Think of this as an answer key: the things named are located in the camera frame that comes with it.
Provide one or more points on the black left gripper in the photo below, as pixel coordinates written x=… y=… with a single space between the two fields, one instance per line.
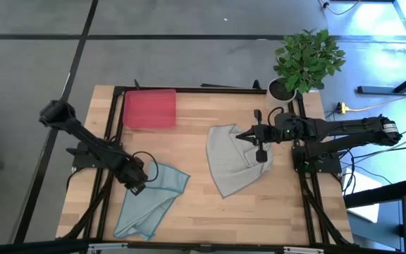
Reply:
x=132 y=173

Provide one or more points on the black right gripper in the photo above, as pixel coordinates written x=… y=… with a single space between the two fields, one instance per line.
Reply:
x=266 y=133

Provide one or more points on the grey microfiber towel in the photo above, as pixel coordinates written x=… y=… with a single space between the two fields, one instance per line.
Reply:
x=227 y=162

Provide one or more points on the light blue microfiber towel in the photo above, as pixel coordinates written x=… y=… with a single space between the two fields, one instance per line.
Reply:
x=153 y=204

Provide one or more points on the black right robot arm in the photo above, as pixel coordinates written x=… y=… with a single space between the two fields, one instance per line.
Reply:
x=347 y=128

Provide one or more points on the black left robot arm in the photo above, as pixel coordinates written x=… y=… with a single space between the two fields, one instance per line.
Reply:
x=83 y=135

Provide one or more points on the red plastic basket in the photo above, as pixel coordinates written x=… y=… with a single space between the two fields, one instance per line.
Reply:
x=150 y=109

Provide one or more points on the white cup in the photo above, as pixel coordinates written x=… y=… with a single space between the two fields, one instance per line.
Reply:
x=272 y=104

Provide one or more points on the green leafy plant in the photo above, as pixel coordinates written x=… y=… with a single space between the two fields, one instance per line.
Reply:
x=305 y=60

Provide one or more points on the yellow power plug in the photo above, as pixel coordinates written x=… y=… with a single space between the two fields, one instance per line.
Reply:
x=341 y=107

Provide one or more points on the white box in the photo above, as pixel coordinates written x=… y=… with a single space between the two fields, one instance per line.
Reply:
x=363 y=183

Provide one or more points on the black desk leg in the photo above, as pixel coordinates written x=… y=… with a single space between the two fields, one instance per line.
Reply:
x=375 y=90

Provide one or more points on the dark side desk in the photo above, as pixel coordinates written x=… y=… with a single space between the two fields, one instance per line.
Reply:
x=379 y=229

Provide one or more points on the black aluminium table frame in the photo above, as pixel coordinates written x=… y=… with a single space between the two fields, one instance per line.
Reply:
x=224 y=90

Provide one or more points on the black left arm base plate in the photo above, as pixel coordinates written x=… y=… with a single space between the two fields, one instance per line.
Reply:
x=79 y=160

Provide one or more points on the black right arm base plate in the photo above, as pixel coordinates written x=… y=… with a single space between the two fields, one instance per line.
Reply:
x=330 y=166

